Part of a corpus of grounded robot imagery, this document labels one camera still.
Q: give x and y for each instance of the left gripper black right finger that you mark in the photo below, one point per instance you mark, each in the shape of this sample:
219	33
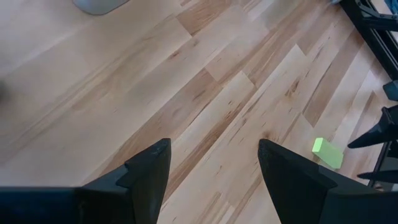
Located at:
304	199

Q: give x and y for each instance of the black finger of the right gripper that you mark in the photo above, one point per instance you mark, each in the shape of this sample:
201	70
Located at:
385	130
385	176

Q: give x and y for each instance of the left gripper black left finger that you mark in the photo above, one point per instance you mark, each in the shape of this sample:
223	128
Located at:
93	205

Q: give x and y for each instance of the green long wooden block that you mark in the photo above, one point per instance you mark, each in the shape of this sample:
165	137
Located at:
328	153

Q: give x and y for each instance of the blue plastic bin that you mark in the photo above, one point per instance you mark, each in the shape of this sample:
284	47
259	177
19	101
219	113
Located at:
392	4

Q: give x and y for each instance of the white plastic bin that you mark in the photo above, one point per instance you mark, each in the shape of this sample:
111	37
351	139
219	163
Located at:
99	4

